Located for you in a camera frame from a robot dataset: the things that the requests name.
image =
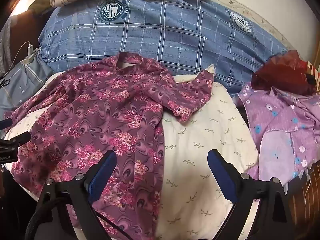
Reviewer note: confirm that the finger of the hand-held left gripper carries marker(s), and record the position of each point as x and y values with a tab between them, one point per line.
17	140
5	124

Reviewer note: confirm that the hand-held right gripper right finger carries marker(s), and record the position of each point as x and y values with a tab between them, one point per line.
221	177

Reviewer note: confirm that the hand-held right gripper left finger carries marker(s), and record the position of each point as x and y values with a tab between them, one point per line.
102	173

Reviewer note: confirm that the maroon floral shirt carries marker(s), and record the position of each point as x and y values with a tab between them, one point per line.
100	120

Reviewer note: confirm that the cream leaf-print blanket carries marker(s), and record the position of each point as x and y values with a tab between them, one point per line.
205	150

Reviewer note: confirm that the grey-blue star-print cloth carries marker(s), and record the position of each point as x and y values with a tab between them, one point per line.
23	80

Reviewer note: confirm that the lilac floral shirt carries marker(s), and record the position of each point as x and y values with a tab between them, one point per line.
282	127

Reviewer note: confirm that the grey cloth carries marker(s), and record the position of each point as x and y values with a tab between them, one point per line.
6	45

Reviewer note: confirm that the dark red cloth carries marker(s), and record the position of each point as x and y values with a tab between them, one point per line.
282	72

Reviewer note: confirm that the dark green cloth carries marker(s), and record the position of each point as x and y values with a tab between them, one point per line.
38	5

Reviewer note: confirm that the blue plaid duvet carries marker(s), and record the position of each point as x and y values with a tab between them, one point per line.
165	32

